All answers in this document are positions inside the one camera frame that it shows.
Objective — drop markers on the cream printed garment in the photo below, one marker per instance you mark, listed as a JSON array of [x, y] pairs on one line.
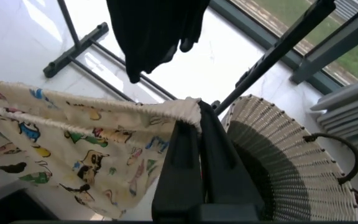
[[73, 124]]

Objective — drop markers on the white laundry basket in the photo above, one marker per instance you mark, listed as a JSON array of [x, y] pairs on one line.
[[306, 155]]

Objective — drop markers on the black clothes rack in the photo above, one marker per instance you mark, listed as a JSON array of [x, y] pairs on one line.
[[73, 51]]

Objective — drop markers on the black t-shirt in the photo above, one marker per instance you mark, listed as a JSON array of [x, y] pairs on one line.
[[154, 31]]

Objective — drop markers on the window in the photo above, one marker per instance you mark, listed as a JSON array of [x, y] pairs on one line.
[[337, 40]]

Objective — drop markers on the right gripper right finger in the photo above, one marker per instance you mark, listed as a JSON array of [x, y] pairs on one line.
[[232, 189]]

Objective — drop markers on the beige curtain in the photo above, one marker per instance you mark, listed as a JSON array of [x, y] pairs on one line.
[[353, 115]]

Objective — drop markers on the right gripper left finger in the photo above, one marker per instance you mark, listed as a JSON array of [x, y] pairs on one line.
[[179, 183]]

